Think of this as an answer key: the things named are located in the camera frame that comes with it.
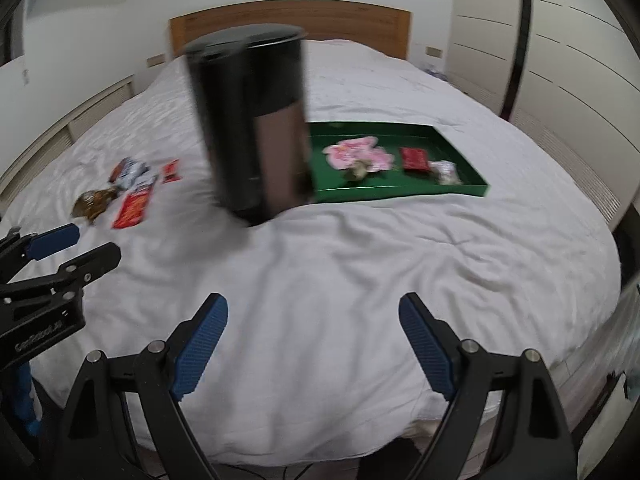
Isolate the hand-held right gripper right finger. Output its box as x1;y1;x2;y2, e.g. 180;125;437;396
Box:
398;294;578;480

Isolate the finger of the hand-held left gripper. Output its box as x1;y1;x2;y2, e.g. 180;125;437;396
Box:
0;224;81;283
0;242;122;306

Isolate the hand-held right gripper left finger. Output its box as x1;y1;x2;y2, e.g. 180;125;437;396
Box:
50;294;228;480

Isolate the brown snack packet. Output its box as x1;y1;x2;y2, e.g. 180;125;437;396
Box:
74;185;121;222

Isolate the long red snack packet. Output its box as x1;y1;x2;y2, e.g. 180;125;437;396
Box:
112;175;160;230

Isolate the silver and brown cookie packet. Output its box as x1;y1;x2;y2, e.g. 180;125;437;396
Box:
109;157;153;191

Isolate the pale candy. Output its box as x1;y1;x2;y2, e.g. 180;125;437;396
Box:
429;160;461;186

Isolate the small tan snack packet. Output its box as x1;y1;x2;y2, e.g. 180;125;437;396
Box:
345;160;373;182

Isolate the green tray box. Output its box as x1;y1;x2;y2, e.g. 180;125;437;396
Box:
306;121;492;205

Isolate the red rectangular snack packet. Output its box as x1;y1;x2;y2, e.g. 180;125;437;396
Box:
400;146;430;173

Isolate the pink cartoon snack packet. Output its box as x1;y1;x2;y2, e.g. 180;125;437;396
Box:
322;135;393;172

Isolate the white slatted radiator cover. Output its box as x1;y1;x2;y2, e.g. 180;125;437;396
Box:
0;74;137;196

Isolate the black and brown electric kettle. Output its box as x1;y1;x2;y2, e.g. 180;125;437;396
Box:
182;24;316;225

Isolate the white wardrobe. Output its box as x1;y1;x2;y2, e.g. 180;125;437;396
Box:
445;0;640;226

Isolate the wooden headboard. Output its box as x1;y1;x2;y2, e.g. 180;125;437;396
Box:
169;0;412;61

